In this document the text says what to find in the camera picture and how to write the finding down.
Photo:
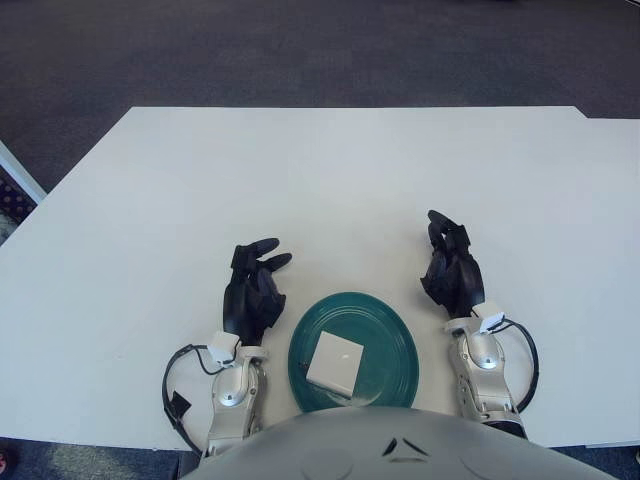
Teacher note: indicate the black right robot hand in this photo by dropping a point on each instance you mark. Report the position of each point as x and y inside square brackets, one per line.
[462, 280]

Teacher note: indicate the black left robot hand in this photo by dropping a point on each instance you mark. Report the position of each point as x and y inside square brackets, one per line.
[250, 305]

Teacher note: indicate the white square charger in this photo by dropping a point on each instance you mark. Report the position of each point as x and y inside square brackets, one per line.
[335, 365]

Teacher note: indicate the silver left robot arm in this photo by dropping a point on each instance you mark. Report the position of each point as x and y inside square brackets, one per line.
[232, 395]

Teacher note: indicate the dark green ribbed plate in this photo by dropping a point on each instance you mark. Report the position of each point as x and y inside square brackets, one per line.
[390, 350]

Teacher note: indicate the grey robot torso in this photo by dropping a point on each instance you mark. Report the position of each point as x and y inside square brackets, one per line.
[390, 445]

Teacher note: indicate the white shelf frame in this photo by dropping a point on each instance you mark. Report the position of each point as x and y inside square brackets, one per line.
[22, 175]

